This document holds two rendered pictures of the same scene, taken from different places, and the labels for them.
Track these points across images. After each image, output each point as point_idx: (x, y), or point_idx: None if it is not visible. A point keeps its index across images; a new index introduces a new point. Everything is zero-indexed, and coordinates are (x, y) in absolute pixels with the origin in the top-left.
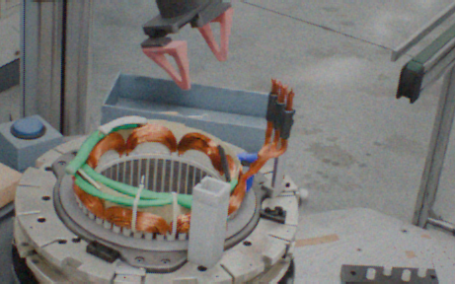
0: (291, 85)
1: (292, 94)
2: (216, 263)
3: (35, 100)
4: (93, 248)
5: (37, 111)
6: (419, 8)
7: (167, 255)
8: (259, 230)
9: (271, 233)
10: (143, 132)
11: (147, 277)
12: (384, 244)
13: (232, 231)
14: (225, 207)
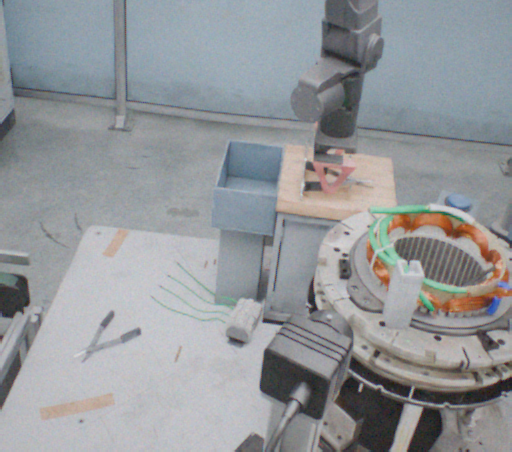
0: None
1: None
2: (396, 329)
3: (511, 200)
4: (339, 263)
5: (510, 209)
6: None
7: (372, 299)
8: (460, 339)
9: (466, 348)
10: (467, 229)
11: (343, 300)
12: None
13: (436, 322)
14: (413, 290)
